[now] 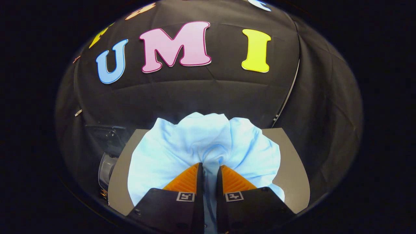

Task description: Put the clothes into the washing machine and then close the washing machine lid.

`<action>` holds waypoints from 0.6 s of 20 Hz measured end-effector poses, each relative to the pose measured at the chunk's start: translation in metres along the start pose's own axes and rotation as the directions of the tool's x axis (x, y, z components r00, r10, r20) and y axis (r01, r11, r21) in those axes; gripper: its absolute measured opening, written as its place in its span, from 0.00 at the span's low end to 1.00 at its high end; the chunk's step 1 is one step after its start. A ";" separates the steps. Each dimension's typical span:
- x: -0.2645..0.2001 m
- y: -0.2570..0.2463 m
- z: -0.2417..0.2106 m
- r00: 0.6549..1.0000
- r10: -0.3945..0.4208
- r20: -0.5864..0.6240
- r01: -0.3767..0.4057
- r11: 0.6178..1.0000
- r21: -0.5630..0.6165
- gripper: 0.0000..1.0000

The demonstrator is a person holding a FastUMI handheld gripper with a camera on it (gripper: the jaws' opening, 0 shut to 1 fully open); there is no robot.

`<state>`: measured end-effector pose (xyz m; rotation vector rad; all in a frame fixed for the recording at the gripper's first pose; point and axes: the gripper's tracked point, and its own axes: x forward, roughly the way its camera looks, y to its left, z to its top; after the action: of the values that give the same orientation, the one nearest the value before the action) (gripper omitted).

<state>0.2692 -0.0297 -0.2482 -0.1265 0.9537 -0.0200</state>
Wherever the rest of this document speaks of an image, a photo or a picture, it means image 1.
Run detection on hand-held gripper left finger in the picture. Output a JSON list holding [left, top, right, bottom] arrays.
[[126, 162, 206, 234]]

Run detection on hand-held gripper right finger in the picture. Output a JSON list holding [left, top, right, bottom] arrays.
[[216, 164, 297, 234]]

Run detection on light blue polo shirt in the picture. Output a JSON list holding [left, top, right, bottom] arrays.
[[127, 112, 286, 234]]

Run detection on black backdrop cloth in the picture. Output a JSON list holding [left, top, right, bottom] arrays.
[[55, 0, 364, 208]]

